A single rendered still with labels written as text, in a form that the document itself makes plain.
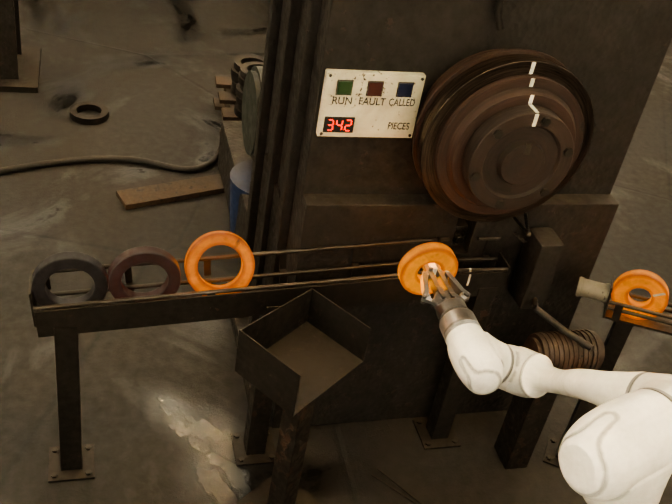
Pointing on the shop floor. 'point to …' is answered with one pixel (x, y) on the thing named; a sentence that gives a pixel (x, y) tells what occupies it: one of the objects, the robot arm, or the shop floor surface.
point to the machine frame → (369, 395)
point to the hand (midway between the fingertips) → (429, 264)
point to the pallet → (232, 100)
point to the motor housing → (527, 413)
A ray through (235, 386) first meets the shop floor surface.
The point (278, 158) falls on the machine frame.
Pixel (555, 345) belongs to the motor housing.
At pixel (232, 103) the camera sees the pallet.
